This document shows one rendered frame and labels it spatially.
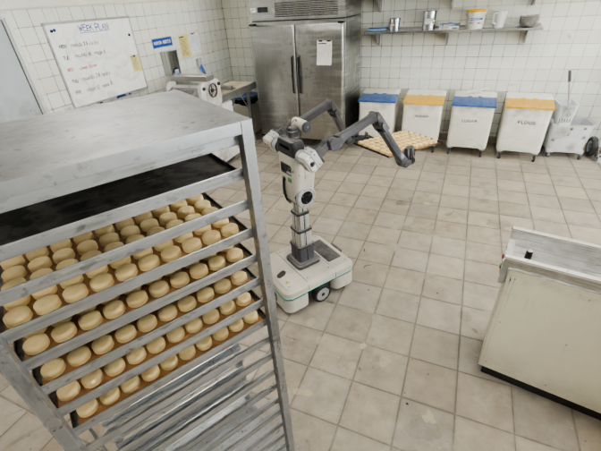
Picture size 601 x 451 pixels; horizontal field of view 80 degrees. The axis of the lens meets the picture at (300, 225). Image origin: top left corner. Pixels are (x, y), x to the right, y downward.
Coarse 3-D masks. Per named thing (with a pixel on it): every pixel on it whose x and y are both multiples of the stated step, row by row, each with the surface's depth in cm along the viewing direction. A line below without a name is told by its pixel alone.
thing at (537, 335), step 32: (544, 256) 186; (576, 256) 185; (512, 288) 183; (544, 288) 174; (576, 288) 166; (512, 320) 192; (544, 320) 183; (576, 320) 174; (480, 352) 222; (512, 352) 202; (544, 352) 191; (576, 352) 181; (512, 384) 217; (544, 384) 201; (576, 384) 190
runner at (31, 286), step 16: (224, 208) 92; (240, 208) 95; (192, 224) 88; (208, 224) 91; (144, 240) 82; (160, 240) 84; (96, 256) 77; (112, 256) 79; (128, 256) 81; (64, 272) 74; (80, 272) 76; (16, 288) 70; (32, 288) 72; (0, 304) 70
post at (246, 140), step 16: (240, 144) 86; (256, 160) 88; (256, 176) 90; (256, 192) 92; (256, 208) 94; (256, 224) 96; (256, 240) 100; (256, 256) 105; (272, 288) 110; (272, 304) 113; (272, 320) 117; (272, 336) 120; (272, 352) 127; (288, 400) 143; (288, 416) 148; (288, 432) 154; (288, 448) 161
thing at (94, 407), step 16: (240, 320) 120; (256, 320) 121; (208, 336) 115; (224, 336) 115; (192, 352) 110; (160, 368) 108; (176, 368) 108; (128, 384) 102; (144, 384) 104; (96, 400) 98; (112, 400) 99; (80, 416) 96
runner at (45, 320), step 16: (224, 240) 96; (240, 240) 99; (192, 256) 92; (144, 272) 86; (160, 272) 88; (112, 288) 82; (128, 288) 85; (80, 304) 79; (96, 304) 81; (32, 320) 74; (48, 320) 76; (16, 336) 74
